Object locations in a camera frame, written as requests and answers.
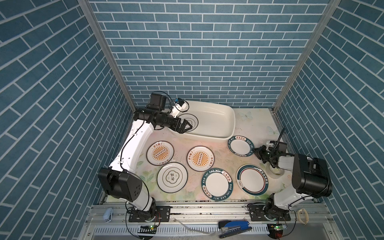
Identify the left orange sunburst plate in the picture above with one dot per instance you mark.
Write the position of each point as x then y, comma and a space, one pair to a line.
160, 153

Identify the large plate green lettered rim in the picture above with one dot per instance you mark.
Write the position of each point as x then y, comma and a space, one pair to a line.
217, 184

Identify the white plastic bin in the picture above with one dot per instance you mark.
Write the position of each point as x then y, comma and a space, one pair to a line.
216, 122

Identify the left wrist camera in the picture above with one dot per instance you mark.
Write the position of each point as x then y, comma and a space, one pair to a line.
178, 107

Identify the right circuit board with LED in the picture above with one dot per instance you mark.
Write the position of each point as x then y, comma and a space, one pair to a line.
276, 231

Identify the light blue small device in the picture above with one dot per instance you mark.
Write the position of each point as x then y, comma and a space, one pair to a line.
107, 217

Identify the blue black stapler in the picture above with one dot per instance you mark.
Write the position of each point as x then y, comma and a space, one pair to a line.
231, 228

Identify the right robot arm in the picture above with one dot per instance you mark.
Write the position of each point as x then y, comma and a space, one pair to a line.
310, 180

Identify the left circuit board with LED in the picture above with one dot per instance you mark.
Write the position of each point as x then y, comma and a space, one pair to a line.
147, 232

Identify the rubber band loop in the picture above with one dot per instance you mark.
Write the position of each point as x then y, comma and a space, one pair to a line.
303, 216

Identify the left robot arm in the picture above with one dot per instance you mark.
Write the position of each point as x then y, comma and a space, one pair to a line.
119, 179

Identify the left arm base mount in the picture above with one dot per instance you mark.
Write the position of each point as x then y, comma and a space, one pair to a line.
159, 214

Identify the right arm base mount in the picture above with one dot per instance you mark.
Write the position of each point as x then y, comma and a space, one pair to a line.
260, 213

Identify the orange sunburst plate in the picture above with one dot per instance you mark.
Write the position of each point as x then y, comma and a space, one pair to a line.
200, 158
160, 153

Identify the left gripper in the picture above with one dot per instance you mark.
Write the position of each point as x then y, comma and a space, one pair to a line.
174, 126

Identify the white plate black clover outline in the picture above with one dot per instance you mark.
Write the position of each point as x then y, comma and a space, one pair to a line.
172, 178

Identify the white plate thin dark rim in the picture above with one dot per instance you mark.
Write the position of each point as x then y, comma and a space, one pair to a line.
192, 120

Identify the circuit board with led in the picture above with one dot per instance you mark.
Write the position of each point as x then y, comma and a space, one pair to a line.
276, 231
147, 232

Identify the small plate green lettered rim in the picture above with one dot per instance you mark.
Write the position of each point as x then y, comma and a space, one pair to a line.
241, 146

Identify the centre orange sunburst plate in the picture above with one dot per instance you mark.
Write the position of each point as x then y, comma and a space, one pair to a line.
200, 158

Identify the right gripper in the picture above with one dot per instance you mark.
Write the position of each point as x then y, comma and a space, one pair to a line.
259, 152

